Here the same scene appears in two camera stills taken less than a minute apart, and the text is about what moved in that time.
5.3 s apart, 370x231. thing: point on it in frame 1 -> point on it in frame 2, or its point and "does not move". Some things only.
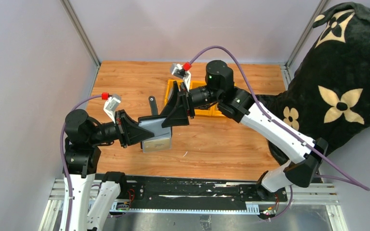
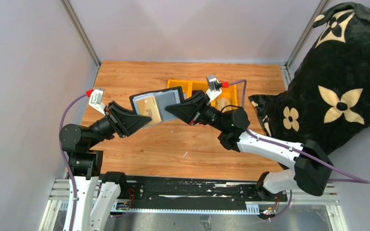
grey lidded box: (162, 139) -> (153, 104)
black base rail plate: (192, 194) does not move
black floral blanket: (341, 84) does not move
